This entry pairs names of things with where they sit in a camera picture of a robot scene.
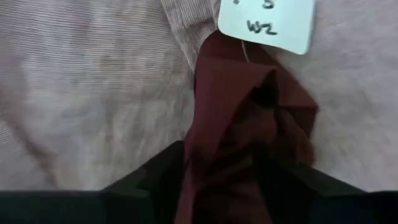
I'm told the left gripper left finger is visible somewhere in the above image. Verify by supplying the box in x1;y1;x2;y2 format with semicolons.
99;139;188;224

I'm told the white handwritten paper tag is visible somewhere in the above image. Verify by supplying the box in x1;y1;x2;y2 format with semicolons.
216;0;316;56

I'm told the red smooth garment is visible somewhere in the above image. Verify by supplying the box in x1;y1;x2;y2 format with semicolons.
173;29;320;224

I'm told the pink woven garment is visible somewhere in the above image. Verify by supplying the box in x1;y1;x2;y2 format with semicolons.
0;0;398;192

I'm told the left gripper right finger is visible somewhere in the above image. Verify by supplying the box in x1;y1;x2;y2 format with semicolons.
270;161;371;224

